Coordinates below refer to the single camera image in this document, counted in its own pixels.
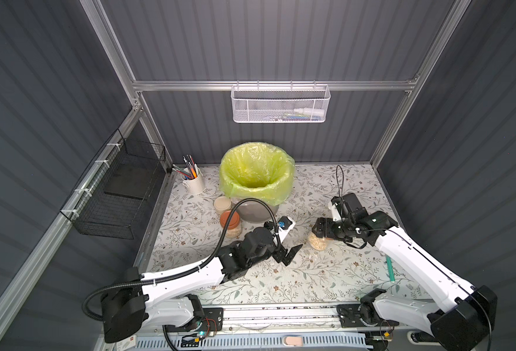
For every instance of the green pen on table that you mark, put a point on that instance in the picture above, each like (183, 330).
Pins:
(390, 269)

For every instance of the white tube in basket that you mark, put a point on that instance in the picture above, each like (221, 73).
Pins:
(311, 112)

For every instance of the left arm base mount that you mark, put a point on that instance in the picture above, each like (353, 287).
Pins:
(211, 321)

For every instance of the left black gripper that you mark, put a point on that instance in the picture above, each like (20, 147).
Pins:
(280, 252)

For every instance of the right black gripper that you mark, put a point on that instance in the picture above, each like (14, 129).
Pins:
(332, 229)

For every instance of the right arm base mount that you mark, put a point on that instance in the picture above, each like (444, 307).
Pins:
(358, 315)

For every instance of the white wire wall basket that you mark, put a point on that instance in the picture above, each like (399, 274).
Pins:
(275, 104)

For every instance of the oatmeal jar with terracotta lid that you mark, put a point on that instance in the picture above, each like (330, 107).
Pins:
(317, 243)

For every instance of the black wire side basket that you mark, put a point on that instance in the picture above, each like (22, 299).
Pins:
(119, 201)

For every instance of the grey bin with green bag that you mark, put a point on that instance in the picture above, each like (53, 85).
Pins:
(258, 170)

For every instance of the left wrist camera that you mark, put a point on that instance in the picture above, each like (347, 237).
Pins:
(285, 225)

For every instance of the white pen cup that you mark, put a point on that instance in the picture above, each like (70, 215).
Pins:
(195, 186)

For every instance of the pens in cup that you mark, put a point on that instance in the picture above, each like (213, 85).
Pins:
(190, 171)

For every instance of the oatmeal jar with beige lid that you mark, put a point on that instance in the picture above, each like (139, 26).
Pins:
(222, 204)

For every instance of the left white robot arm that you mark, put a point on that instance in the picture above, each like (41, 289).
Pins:
(166, 298)

